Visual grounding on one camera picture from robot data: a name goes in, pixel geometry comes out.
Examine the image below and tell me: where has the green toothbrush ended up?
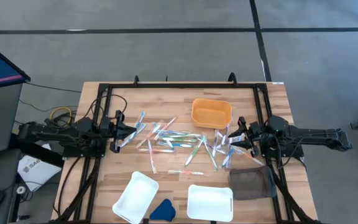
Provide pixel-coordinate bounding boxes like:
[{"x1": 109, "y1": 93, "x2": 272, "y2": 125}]
[
  {"x1": 161, "y1": 137, "x2": 198, "y2": 144},
  {"x1": 183, "y1": 135, "x2": 206, "y2": 167},
  {"x1": 202, "y1": 136, "x2": 219, "y2": 172},
  {"x1": 163, "y1": 133, "x2": 203, "y2": 139}
]

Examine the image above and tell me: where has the dark grey mesh bin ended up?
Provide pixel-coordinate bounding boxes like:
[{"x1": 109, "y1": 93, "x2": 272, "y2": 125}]
[{"x1": 228, "y1": 165, "x2": 278, "y2": 201}]

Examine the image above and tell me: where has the white plastic bin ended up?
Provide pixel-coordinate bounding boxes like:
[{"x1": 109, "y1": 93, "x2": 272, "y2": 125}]
[
  {"x1": 112, "y1": 170, "x2": 160, "y2": 224},
  {"x1": 186, "y1": 184, "x2": 234, "y2": 223}
]

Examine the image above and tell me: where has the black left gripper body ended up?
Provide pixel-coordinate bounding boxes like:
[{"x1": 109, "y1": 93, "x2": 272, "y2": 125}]
[{"x1": 99, "y1": 110, "x2": 126, "y2": 154}]

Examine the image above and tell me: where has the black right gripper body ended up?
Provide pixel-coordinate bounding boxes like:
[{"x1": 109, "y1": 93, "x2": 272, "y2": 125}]
[{"x1": 237, "y1": 116, "x2": 262, "y2": 158}]

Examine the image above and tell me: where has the white printed paper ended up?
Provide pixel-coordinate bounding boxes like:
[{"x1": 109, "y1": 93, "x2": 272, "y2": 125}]
[{"x1": 17, "y1": 143, "x2": 62, "y2": 192}]

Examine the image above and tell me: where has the yellow cable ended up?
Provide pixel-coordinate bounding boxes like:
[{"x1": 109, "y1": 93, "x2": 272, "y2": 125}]
[{"x1": 48, "y1": 106, "x2": 73, "y2": 125}]

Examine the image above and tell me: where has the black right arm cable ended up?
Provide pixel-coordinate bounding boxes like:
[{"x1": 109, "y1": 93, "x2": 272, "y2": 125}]
[{"x1": 261, "y1": 133, "x2": 306, "y2": 170}]

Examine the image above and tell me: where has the orange plastic bin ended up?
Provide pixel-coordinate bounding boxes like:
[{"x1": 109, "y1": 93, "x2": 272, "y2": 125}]
[{"x1": 191, "y1": 98, "x2": 232, "y2": 129}]

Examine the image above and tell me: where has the blue folded cloth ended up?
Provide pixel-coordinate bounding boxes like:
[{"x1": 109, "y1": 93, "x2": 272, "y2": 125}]
[{"x1": 149, "y1": 198, "x2": 177, "y2": 222}]

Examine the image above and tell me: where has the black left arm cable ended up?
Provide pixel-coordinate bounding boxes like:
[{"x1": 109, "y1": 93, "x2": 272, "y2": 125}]
[{"x1": 87, "y1": 93, "x2": 129, "y2": 125}]

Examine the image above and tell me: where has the black desk frame bar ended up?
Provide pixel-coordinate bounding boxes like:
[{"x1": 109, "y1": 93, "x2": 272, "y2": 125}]
[{"x1": 8, "y1": 133, "x2": 65, "y2": 168}]

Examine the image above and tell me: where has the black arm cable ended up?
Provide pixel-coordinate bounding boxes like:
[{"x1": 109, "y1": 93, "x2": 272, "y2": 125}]
[
  {"x1": 261, "y1": 133, "x2": 306, "y2": 170},
  {"x1": 87, "y1": 93, "x2": 129, "y2": 125}
]

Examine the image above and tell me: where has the black floor cable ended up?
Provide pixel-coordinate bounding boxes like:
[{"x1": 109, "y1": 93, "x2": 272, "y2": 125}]
[{"x1": 19, "y1": 98, "x2": 79, "y2": 113}]

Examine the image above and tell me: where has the thin black monitor cable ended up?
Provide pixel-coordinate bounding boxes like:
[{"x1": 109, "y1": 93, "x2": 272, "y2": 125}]
[{"x1": 25, "y1": 80, "x2": 83, "y2": 93}]

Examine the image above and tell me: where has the purple toothbrush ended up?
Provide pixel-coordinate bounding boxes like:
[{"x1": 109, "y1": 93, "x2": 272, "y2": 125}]
[{"x1": 227, "y1": 133, "x2": 245, "y2": 144}]

